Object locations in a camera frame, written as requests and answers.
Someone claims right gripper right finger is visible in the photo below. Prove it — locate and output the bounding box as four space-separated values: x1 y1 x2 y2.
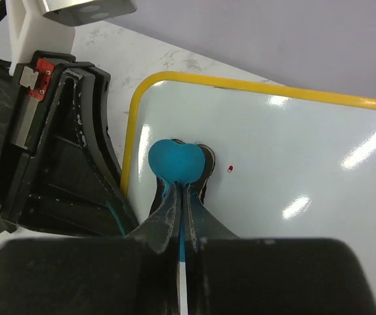
182 185 238 253

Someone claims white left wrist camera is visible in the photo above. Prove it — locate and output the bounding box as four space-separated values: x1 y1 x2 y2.
5 0 136 75

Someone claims yellow framed whiteboard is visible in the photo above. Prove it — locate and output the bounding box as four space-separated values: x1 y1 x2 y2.
120 72 376 298

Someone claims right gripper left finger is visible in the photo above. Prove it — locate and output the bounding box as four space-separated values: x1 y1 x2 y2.
127 183 178 253

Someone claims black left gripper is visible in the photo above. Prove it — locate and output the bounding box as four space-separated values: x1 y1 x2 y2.
0 51 138 236

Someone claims blue whiteboard eraser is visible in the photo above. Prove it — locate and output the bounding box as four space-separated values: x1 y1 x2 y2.
148 138 217 263

